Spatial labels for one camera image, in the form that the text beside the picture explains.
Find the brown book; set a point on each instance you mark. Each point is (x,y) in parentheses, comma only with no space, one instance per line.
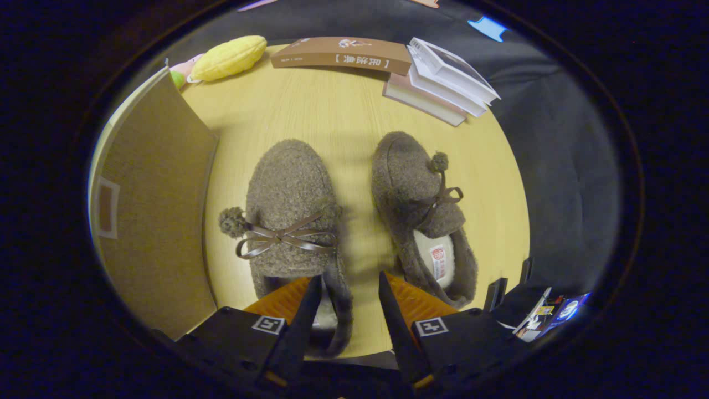
(332,58)

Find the pale pink book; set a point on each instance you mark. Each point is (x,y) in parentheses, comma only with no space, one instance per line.
(415,97)

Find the beige fabric storage box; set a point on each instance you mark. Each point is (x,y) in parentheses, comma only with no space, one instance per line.
(155,210)

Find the pink and green plush toy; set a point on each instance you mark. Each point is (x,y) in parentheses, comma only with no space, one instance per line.
(185,69)

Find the blue lit screen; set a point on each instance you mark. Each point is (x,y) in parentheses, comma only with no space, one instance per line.
(568,310)

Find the thick white book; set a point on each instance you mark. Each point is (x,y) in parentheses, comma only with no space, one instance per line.
(443,91)

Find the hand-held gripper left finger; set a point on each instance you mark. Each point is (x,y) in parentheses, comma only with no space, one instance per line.
(299,332)

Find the black table clamp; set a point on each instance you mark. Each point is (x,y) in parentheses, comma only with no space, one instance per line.
(496,293)
(525,270)

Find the white book with dark cover photo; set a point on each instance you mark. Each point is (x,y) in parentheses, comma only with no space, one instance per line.
(443,61)

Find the black backdrop cloth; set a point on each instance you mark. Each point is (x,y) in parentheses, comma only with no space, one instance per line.
(554,166)

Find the yellow round plush toy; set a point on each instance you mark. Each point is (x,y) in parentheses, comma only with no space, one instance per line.
(230,58)

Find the brown fuzzy shoe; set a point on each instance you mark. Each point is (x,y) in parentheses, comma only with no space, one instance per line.
(404,172)
(288,183)

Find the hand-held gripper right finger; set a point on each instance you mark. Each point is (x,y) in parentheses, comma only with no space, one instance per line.
(401,338)

